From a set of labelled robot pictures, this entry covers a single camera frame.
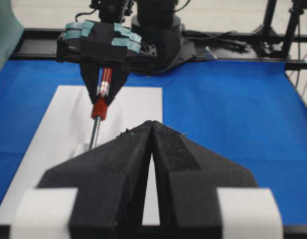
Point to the black stand poles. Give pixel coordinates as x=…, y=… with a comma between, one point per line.
x=274, y=37

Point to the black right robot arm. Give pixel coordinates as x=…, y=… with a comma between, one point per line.
x=151, y=12

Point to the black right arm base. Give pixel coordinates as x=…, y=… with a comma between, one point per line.
x=166, y=48

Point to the black aluminium frame rail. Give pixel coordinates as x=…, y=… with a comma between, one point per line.
x=40, y=44

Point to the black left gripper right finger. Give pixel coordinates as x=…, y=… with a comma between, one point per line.
x=203, y=195

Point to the blue table cloth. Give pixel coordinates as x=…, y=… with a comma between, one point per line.
x=248, y=112

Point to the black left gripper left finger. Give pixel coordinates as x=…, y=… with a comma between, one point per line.
x=99, y=194

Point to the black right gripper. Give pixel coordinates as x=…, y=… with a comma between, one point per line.
x=106, y=43

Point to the red-handled soldering iron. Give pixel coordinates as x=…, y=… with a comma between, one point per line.
x=100, y=107

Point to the grey-green curtain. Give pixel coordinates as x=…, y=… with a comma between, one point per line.
x=11, y=31

